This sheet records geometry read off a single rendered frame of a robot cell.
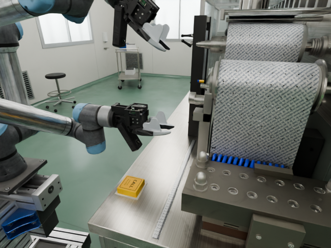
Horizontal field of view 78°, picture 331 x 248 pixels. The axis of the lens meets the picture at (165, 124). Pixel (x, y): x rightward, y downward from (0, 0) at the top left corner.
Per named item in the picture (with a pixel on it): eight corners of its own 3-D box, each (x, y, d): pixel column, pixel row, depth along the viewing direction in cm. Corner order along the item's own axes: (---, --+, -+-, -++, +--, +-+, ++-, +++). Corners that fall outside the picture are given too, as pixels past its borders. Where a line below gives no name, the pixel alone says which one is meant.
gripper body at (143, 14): (152, 8, 54) (119, -26, 54) (135, 34, 59) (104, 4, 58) (162, 10, 61) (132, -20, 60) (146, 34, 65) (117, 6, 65)
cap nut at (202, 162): (196, 160, 63) (197, 147, 61) (209, 162, 62) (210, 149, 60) (194, 167, 60) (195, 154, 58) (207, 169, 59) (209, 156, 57)
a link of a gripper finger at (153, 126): (166, 122, 61) (140, 116, 64) (166, 139, 63) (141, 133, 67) (171, 118, 63) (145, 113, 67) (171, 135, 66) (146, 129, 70)
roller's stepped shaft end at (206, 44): (196, 47, 85) (197, 39, 84) (211, 48, 84) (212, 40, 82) (195, 48, 83) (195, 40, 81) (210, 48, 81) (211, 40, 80)
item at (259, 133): (210, 155, 67) (215, 101, 59) (290, 169, 60) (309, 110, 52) (209, 156, 67) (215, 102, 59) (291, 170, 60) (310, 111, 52)
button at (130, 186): (127, 179, 74) (126, 174, 73) (145, 184, 72) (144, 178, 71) (116, 193, 68) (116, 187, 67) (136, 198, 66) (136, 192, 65)
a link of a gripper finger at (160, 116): (174, 113, 66) (147, 112, 68) (174, 130, 69) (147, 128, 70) (175, 110, 69) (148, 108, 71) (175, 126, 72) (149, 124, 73)
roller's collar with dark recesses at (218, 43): (211, 52, 86) (213, 35, 83) (226, 52, 84) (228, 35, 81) (209, 53, 80) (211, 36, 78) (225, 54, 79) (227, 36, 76)
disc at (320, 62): (297, 104, 65) (312, 55, 58) (299, 104, 65) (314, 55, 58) (312, 124, 52) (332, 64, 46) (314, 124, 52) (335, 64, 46)
